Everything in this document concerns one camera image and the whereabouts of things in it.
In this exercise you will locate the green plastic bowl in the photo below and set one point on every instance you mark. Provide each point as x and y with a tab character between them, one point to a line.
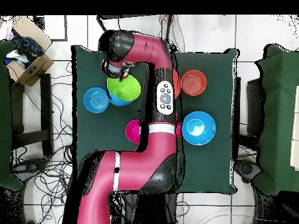
123	89

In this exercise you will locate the large blue plastic bowl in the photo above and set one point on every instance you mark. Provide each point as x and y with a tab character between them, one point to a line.
116	102
205	128

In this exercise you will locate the small blue flat-bottomed bowl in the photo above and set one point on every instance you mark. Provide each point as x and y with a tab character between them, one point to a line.
96	100

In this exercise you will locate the large orange plastic bowl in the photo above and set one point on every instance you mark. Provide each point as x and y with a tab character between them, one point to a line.
176	84

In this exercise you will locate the pink plastic bowl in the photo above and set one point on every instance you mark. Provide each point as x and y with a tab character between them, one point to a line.
133	131

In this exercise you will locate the red plastic cup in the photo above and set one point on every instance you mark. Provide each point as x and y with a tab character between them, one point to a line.
179	130

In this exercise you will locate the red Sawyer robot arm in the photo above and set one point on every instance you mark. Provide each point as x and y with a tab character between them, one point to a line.
140	163

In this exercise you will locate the small orange flat-bottomed bowl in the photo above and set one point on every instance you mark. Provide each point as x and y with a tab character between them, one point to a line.
194	82

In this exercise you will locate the cardboard box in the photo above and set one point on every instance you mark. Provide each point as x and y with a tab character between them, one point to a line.
36	70

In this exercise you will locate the dark clothes bundle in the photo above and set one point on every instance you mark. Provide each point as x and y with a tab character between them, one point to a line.
29	47

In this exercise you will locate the black box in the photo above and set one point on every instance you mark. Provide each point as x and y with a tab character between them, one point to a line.
38	22

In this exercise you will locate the dark green tablecloth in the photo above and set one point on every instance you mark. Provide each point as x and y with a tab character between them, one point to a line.
205	163

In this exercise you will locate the green cloth covered table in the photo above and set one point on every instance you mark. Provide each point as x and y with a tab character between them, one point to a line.
278	116
5	116

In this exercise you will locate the black stand base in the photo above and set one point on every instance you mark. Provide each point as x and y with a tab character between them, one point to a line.
247	169
30	166

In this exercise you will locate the beige board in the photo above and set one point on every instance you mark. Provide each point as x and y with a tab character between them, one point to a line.
295	128

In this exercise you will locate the black metal table frame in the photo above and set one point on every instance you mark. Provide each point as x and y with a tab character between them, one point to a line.
168	28

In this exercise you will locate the black bench frame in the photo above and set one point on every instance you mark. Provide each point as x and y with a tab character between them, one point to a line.
45	105

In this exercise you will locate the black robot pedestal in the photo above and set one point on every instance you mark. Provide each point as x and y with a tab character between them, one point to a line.
149	210

